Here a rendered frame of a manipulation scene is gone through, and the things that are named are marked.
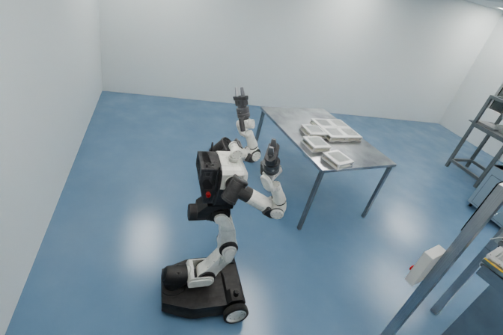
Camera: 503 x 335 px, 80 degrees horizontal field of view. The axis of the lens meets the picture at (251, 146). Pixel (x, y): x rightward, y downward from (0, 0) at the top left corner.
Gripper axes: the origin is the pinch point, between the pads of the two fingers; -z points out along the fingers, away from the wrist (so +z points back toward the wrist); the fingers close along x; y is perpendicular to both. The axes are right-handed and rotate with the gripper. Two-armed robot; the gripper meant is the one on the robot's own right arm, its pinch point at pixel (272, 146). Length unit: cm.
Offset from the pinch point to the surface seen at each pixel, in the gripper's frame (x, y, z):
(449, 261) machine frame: 1, 110, 71
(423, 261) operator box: -2, 96, 73
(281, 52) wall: 432, -83, 223
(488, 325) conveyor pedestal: 0, 174, 154
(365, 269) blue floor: 41, 98, 215
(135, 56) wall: 294, -318, 185
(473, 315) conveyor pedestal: 6, 166, 158
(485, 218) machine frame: 14, 115, 39
